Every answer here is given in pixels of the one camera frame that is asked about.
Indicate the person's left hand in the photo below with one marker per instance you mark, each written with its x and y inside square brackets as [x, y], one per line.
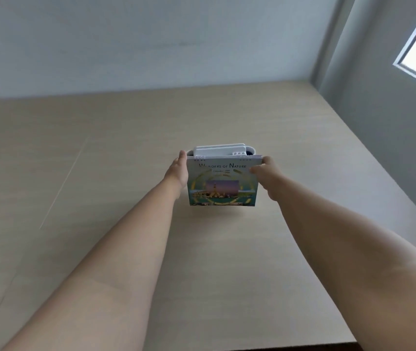
[178, 171]

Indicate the person's right hand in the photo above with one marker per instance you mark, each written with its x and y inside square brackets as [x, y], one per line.
[268, 179]

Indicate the person's left thumb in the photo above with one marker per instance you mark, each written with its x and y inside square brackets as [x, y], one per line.
[182, 157]

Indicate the person's right thumb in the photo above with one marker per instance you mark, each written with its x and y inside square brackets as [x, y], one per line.
[254, 170]

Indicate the colourful desk calendar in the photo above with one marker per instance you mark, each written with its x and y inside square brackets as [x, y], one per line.
[222, 182]

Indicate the person's right forearm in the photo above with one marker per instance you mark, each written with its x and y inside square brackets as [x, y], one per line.
[354, 266]

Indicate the person's left forearm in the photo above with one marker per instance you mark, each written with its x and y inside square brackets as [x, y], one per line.
[94, 268]

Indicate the white plastic organiser box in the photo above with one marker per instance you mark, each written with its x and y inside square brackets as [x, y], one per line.
[222, 149]

